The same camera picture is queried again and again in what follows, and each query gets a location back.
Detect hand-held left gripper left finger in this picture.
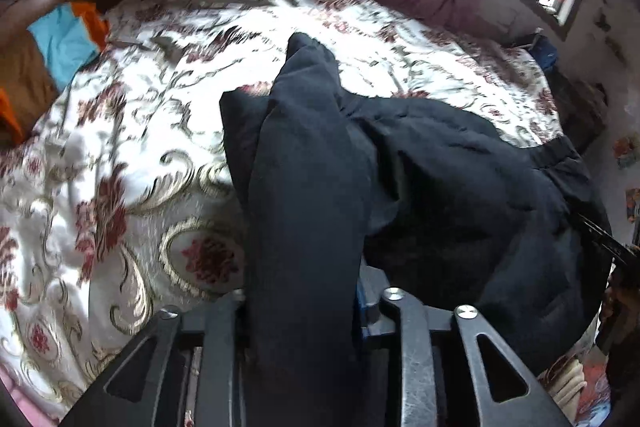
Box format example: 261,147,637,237
60,289,251,427

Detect orange cloth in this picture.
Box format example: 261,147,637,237
69,1,109,54
0,88,27,146

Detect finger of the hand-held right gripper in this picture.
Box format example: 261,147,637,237
574,212,640,269

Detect blue bag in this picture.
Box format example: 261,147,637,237
524,28,559,71

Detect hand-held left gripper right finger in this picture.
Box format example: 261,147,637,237
356,268,574,427

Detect floral bedspread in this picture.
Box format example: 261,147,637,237
0,0,567,419

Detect light blue cloth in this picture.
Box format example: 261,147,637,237
27,4,102,91

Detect colourful patterned cloth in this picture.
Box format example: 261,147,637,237
539,346,612,427

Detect black garment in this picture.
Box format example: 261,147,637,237
220,32,614,427

